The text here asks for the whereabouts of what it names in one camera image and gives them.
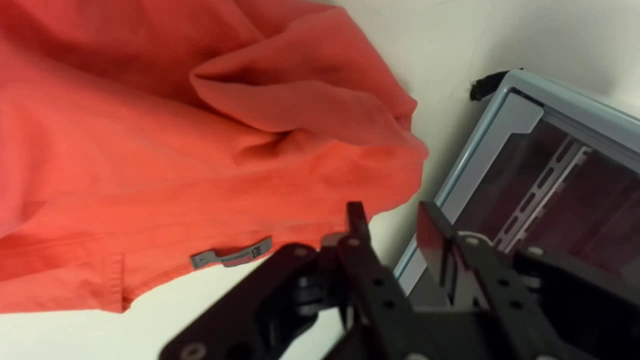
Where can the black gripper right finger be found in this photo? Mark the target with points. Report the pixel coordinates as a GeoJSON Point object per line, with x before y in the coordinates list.
{"type": "Point", "coordinates": [529, 304]}

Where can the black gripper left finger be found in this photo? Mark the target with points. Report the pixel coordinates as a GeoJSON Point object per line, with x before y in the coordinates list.
{"type": "Point", "coordinates": [274, 304]}

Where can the red-orange cloth towel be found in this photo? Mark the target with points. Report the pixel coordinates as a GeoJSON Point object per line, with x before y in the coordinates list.
{"type": "Point", "coordinates": [148, 139]}

